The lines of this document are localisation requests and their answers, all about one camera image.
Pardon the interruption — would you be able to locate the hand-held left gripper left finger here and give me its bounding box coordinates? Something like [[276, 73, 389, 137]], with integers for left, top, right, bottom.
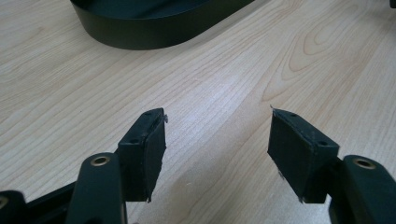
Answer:
[[117, 107, 169, 203]]

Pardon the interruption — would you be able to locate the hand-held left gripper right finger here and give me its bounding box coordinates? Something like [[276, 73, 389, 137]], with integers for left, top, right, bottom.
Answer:
[[266, 105, 341, 205]]

